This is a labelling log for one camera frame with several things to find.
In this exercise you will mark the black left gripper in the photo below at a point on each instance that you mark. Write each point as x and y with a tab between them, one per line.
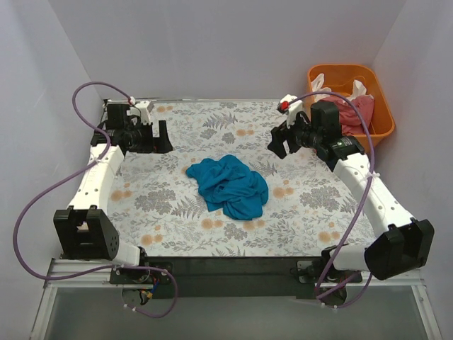
153	138

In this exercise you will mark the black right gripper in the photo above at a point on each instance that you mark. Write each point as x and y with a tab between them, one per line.
284	139

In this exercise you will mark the blue t shirt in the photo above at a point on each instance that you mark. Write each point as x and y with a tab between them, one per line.
229	185

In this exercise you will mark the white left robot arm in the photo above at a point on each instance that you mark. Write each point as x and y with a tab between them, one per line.
84	229

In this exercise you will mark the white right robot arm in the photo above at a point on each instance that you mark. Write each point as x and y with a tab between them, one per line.
402	242

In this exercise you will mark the floral table mat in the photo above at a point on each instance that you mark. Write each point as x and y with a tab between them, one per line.
154	205

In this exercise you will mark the orange plastic bin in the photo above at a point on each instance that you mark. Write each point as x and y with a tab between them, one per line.
340	77

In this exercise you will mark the white t shirt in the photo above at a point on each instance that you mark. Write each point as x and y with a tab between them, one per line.
354	90

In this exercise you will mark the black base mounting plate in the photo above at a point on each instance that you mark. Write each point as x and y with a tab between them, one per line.
239	276

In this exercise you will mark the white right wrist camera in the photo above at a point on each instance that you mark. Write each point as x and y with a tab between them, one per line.
289	106

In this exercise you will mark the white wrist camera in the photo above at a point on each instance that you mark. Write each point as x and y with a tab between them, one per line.
289	106
140	112

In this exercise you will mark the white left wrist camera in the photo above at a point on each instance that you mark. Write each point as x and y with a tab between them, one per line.
140	112

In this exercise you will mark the aluminium frame rail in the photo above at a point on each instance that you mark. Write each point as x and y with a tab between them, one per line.
67	274

